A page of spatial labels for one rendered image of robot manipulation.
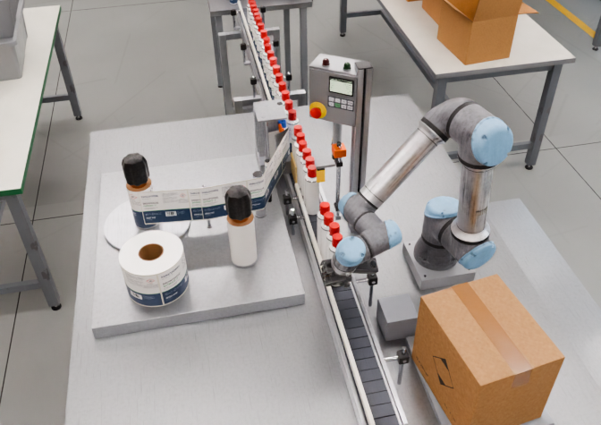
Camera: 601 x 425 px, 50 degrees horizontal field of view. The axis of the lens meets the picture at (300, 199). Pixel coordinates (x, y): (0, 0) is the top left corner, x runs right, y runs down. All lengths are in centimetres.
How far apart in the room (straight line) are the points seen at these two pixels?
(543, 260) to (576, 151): 218
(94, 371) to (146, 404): 21
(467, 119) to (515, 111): 304
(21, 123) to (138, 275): 148
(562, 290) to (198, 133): 163
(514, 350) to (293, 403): 63
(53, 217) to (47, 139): 85
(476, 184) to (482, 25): 179
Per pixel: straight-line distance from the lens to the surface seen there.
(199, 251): 224
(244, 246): 210
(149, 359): 204
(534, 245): 243
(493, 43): 362
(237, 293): 209
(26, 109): 340
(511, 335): 174
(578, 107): 497
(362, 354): 193
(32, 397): 314
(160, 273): 200
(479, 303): 179
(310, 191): 227
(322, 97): 206
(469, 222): 193
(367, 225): 178
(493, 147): 173
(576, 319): 223
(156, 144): 288
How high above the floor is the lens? 243
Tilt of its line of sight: 40 degrees down
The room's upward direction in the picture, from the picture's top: 1 degrees counter-clockwise
